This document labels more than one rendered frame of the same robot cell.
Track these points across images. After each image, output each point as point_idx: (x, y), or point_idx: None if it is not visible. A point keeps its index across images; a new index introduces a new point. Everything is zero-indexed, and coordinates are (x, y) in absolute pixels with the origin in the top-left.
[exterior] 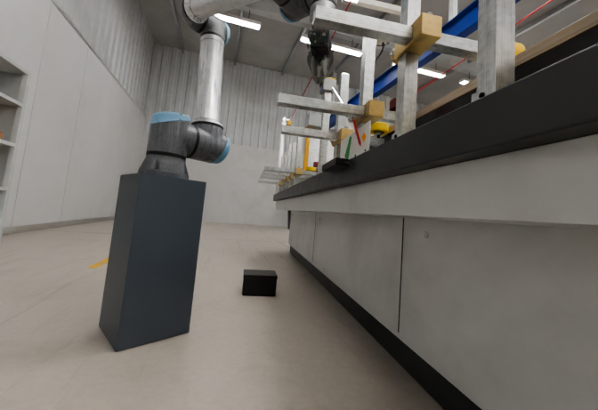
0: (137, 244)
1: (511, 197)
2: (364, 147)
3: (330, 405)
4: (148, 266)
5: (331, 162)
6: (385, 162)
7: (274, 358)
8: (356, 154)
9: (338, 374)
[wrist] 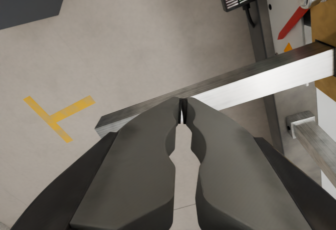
0: (8, 22)
1: None
2: (279, 51)
3: (202, 19)
4: (25, 8)
5: None
6: (268, 110)
7: None
8: (271, 12)
9: None
